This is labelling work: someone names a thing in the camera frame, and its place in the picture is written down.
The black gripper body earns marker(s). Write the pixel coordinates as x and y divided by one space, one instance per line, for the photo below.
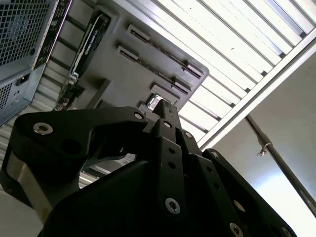
111 209

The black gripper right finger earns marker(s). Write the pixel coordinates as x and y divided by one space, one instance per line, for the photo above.
212 172

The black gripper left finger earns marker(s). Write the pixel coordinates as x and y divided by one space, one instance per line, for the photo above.
74 128

